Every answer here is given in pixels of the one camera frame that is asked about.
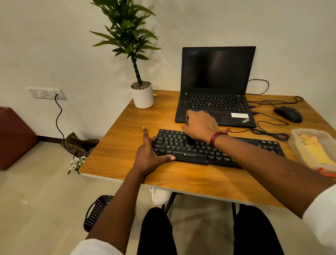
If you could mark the green leafy plant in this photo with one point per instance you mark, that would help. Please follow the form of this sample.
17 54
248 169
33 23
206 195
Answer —
128 31

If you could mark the black table leg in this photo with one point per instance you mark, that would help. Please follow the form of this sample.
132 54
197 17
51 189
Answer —
170 202
234 211

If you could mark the person's white shirt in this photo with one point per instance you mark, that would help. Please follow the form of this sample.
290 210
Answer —
323 215

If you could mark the dark brown cabinet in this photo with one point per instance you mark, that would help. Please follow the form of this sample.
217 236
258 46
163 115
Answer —
15 139

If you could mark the black laptop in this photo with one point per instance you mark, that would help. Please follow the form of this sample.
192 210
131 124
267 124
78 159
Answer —
218 68

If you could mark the black woven basket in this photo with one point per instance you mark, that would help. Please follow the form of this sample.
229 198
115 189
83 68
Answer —
95 211

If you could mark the red wrist band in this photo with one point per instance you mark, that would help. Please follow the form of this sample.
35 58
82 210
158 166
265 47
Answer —
215 138

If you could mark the white flower bunch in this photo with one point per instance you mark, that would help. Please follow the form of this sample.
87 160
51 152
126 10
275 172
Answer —
76 163

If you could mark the yellow cloth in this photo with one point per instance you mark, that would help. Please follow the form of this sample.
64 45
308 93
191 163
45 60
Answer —
316 149

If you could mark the white plant pot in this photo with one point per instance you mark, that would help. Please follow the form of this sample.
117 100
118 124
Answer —
143 98

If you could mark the person's right forearm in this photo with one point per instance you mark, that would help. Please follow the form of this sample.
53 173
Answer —
273 168

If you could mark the clear plastic container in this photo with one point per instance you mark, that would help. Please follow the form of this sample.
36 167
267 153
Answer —
294 145

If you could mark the black cleaning brush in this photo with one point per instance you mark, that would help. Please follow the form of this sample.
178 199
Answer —
190 140

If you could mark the brown patterned bag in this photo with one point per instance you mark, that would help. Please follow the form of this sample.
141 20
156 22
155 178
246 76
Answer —
78 145

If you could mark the person's left forearm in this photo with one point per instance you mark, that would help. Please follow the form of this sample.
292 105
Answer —
118 212

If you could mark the white wall socket panel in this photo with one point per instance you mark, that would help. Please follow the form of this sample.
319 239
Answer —
44 93

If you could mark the black keyboard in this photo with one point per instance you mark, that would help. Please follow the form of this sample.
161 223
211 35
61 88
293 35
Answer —
178 147

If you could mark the person's right hand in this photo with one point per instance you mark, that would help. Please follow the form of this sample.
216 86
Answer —
200 124

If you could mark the person's left hand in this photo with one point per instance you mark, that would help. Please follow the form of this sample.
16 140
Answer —
147 160

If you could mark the black computer mouse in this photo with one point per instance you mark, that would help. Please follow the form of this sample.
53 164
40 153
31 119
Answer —
288 114

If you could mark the person's black trousers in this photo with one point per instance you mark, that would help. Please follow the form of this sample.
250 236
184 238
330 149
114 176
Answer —
157 233

